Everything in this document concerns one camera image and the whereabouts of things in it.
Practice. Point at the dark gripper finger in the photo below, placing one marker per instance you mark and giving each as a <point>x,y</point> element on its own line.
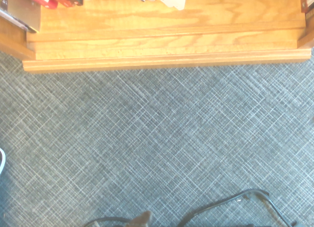
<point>142,219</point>

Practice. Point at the white round object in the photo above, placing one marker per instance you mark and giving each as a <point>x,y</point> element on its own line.
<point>2,160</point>

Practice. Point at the wooden bookshelf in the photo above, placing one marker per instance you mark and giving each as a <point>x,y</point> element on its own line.
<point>157,28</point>

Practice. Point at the grey tan large book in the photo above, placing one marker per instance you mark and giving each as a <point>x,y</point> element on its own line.
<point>23,12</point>

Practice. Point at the brown red book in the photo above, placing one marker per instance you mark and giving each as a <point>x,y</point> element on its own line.
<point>307,1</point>

